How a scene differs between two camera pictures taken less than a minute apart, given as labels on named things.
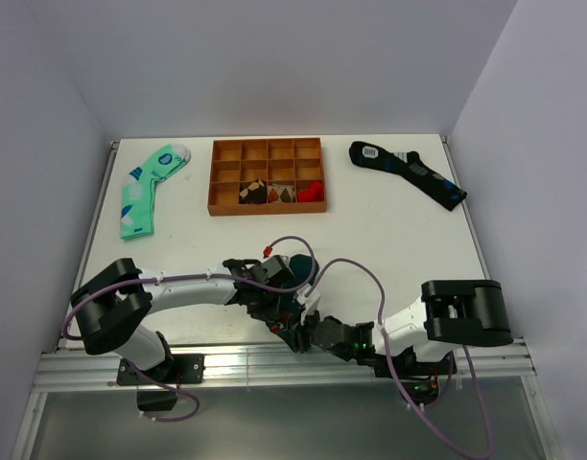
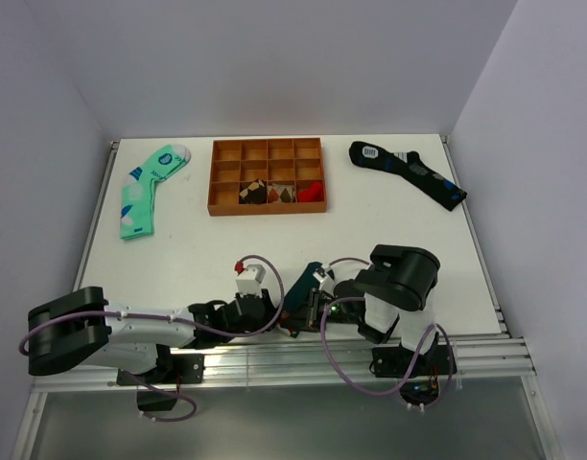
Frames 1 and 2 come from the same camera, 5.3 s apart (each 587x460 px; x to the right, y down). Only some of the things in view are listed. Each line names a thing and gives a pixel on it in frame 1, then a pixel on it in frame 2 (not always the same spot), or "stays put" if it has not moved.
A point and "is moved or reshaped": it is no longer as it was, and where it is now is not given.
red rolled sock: [315, 193] stays put
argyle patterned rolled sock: [280, 193] stays put
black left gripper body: [268, 296] to [261, 321]
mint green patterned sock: [137, 201] stays put
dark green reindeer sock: [302, 266] is moved or reshaped
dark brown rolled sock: [254, 194] stays put
